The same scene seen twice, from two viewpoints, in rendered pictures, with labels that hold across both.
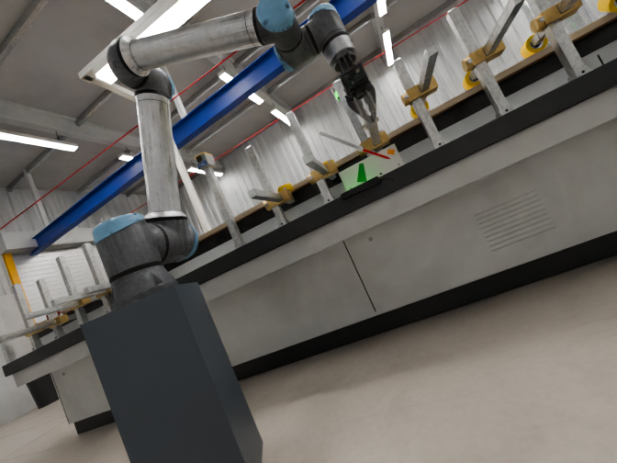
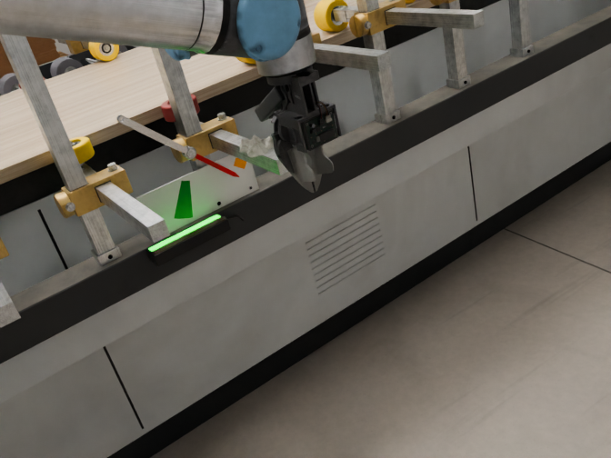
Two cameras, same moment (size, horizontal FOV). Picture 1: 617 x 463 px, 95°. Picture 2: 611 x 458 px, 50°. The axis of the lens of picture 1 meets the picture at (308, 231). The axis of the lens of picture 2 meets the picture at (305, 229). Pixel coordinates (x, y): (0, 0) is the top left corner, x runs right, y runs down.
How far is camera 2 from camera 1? 0.87 m
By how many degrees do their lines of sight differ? 54
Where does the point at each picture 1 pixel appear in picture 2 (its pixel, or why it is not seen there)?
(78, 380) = not seen: outside the picture
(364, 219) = (175, 286)
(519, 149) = (393, 172)
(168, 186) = not seen: outside the picture
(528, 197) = (365, 214)
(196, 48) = (31, 28)
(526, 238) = (356, 272)
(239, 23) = (186, 17)
